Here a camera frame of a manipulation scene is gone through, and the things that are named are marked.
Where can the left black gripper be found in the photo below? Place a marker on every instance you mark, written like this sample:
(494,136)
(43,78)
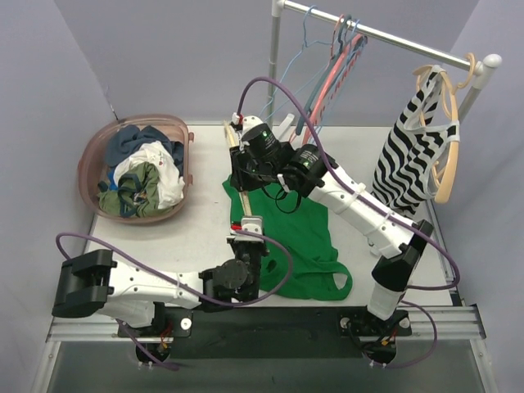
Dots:
(246,244)

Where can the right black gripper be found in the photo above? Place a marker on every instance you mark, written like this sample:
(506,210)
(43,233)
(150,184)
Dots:
(238,166)

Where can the cream yellow hanger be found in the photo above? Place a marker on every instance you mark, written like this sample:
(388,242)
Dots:
(233,142)

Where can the green tank top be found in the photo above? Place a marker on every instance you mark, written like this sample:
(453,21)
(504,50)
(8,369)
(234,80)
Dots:
(317,274)

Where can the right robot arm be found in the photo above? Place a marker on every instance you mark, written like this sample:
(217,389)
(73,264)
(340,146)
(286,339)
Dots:
(399,242)

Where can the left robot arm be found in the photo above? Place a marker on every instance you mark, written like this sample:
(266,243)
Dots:
(97,283)

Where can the teal hanger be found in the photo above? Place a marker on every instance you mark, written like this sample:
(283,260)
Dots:
(319,90)

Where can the pink hanger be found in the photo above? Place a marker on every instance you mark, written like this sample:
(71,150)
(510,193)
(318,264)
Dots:
(327,90)

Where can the striped black white tank top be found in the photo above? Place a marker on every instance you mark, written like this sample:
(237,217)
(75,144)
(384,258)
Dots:
(419,158)

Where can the pile of clothes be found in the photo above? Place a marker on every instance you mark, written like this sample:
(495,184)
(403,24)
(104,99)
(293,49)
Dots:
(145,174)

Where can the pink laundry basket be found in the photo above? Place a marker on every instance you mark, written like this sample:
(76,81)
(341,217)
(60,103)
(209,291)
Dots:
(91,169)

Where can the white clothes rack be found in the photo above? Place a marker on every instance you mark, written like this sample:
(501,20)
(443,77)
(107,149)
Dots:
(482,70)

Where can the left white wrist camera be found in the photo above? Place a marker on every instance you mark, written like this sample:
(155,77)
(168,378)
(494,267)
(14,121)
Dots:
(251,224)

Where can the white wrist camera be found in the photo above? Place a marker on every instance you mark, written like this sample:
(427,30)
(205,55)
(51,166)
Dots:
(241,124)
(251,224)

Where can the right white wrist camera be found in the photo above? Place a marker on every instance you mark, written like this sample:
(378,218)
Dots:
(241,124)

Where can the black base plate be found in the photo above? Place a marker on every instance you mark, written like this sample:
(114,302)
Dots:
(266,332)

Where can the light blue wire hanger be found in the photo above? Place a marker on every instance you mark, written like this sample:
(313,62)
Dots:
(342,50)

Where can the aluminium rail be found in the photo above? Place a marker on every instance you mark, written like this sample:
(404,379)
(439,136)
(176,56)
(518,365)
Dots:
(452,323)

